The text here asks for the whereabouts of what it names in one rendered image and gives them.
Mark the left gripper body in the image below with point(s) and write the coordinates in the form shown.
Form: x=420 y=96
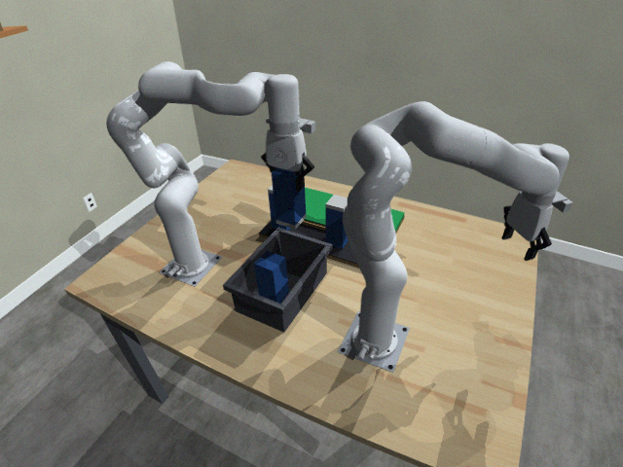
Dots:
x=285 y=151

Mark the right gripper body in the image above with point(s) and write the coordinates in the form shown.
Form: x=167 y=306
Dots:
x=527 y=218

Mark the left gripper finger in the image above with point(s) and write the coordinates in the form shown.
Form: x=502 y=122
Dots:
x=300 y=180
x=264 y=159

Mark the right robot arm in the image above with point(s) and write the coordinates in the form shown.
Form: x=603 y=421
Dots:
x=367 y=220

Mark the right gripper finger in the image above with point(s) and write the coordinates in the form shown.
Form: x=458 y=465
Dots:
x=531 y=253
x=508 y=231

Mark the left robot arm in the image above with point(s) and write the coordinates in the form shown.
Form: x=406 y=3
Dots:
x=164 y=83

